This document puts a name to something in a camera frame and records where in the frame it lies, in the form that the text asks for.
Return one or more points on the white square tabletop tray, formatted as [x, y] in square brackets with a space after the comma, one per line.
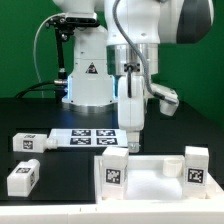
[152, 178]

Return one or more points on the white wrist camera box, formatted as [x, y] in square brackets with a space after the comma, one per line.
[168, 99]

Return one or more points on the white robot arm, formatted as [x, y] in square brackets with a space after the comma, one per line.
[116, 53]

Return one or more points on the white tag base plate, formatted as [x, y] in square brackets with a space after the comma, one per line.
[90, 137]

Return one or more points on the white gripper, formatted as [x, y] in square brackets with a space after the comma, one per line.
[131, 110]

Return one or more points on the black camera on stand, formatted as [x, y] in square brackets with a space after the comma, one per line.
[74, 20]

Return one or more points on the black camera stand pole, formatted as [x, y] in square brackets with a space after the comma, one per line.
[60, 91]

